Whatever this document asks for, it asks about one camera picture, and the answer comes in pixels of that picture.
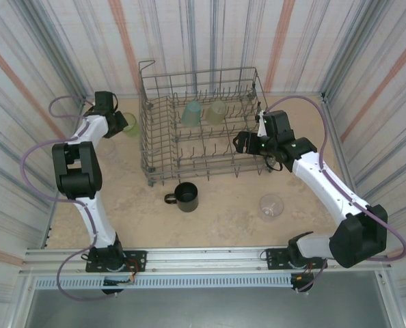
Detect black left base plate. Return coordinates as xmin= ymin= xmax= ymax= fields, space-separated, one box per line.
xmin=85 ymin=250 xmax=148 ymax=273

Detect green translucent plastic cup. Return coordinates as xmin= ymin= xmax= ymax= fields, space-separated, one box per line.
xmin=122 ymin=111 xmax=139 ymax=138

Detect clear drinking glass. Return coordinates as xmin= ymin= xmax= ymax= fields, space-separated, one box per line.
xmin=259 ymin=193 xmax=286 ymax=223
xmin=100 ymin=138 xmax=118 ymax=163

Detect grey wire dish rack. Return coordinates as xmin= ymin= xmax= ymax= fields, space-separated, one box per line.
xmin=137 ymin=60 xmax=274 ymax=188

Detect black mug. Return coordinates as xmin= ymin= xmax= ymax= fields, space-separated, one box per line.
xmin=164 ymin=182 xmax=200 ymax=213

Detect grey metal panel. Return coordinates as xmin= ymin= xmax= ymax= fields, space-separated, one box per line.
xmin=25 ymin=288 xmax=395 ymax=328

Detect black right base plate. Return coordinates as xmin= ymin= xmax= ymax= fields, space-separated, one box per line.
xmin=264 ymin=247 xmax=329 ymax=273

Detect aluminium mounting rail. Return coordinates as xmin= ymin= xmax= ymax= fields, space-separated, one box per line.
xmin=18 ymin=246 xmax=394 ymax=278

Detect red black base wires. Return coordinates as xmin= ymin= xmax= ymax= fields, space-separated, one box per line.
xmin=290 ymin=261 xmax=327 ymax=295
xmin=122 ymin=258 xmax=138 ymax=285

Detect black right camera cable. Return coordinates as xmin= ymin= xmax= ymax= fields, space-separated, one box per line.
xmin=262 ymin=153 xmax=295 ymax=176

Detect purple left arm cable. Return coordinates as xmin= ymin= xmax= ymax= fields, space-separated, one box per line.
xmin=21 ymin=96 xmax=118 ymax=302

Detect white slotted cable duct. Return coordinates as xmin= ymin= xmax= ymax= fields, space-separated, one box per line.
xmin=30 ymin=275 xmax=295 ymax=290

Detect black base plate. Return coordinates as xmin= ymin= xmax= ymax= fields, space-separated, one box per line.
xmin=264 ymin=247 xmax=329 ymax=273
xmin=85 ymin=250 xmax=148 ymax=273

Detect olive translucent plastic cup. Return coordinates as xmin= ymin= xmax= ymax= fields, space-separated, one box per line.
xmin=204 ymin=100 xmax=228 ymax=126

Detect teal textured plastic cup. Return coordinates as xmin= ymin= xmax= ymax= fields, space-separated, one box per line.
xmin=180 ymin=100 xmax=203 ymax=128

